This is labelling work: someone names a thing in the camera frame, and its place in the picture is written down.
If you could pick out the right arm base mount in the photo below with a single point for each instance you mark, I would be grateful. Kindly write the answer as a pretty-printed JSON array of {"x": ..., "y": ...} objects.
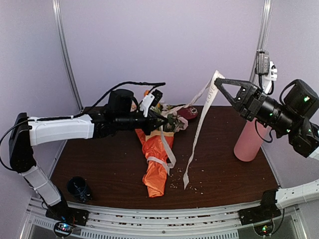
[{"x": 261, "y": 218}]

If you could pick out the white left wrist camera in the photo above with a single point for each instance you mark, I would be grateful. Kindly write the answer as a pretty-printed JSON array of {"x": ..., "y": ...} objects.
[{"x": 151, "y": 99}]

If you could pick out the dark blue cup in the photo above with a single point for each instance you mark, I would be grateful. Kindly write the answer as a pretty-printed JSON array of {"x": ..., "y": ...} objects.
[{"x": 78, "y": 188}]

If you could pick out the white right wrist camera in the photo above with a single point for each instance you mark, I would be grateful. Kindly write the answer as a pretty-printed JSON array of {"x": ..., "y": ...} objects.
[{"x": 266, "y": 71}]

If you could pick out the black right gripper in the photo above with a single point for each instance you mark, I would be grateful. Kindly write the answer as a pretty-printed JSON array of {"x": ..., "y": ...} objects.
[{"x": 247, "y": 109}]

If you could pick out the pink cylindrical vase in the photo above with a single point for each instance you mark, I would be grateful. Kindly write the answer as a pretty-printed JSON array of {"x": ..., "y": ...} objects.
[{"x": 249, "y": 141}]

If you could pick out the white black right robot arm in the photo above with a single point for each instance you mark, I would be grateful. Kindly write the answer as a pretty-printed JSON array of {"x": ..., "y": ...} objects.
[{"x": 289, "y": 116}]

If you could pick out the left aluminium frame post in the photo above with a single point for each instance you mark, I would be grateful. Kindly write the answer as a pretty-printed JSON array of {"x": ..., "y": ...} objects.
[{"x": 65, "y": 53}]

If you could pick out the orange flower bouquet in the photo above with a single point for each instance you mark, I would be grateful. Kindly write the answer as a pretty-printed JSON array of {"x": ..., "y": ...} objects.
[{"x": 158, "y": 161}]

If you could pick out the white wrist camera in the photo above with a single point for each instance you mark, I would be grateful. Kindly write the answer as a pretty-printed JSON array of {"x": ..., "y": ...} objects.
[
  {"x": 266, "y": 71},
  {"x": 151, "y": 99}
]

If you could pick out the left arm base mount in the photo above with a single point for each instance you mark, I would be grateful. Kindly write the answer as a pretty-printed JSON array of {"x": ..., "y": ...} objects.
[{"x": 67, "y": 218}]

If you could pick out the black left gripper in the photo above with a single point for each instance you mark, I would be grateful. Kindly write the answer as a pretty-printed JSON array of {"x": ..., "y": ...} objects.
[{"x": 152, "y": 124}]

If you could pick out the grey printed ribbon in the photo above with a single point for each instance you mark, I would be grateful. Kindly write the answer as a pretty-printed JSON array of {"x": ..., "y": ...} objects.
[{"x": 165, "y": 109}]

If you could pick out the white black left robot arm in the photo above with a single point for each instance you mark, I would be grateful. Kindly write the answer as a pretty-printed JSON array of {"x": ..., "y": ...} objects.
[{"x": 115, "y": 116}]

